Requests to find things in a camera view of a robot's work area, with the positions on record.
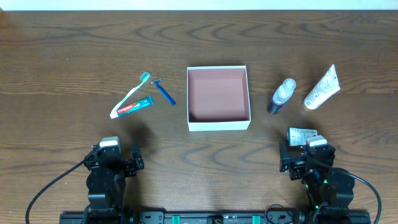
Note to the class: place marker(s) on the clear bottle dark liquid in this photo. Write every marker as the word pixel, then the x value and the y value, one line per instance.
pixel 281 96

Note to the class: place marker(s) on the white cardboard box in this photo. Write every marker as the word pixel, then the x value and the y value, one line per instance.
pixel 218 98

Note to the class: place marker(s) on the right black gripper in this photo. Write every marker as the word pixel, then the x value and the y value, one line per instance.
pixel 296 160

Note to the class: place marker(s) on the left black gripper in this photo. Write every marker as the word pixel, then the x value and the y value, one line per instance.
pixel 125 165

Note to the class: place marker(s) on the white patterned cream tube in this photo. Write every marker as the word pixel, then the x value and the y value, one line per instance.
pixel 323 90

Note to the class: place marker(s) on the Colgate toothpaste tube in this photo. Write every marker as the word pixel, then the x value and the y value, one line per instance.
pixel 119 111

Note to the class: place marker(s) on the green white toothbrush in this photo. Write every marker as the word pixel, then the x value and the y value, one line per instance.
pixel 144 77

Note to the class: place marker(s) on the small green white box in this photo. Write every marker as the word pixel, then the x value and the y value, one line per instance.
pixel 298 136

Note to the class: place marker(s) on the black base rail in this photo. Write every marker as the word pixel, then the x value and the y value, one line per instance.
pixel 271 216

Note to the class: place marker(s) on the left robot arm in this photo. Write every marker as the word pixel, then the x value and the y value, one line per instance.
pixel 107 181

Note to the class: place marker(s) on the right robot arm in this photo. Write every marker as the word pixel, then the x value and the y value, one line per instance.
pixel 326 187

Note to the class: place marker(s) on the blue disposable razor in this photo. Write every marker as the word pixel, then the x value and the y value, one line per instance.
pixel 163 91

